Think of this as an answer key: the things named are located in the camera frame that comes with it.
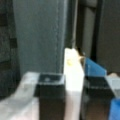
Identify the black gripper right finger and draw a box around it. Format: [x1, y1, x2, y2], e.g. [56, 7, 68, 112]
[80, 77, 111, 120]

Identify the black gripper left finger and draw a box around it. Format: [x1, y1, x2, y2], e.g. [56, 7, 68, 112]
[35, 73, 65, 120]

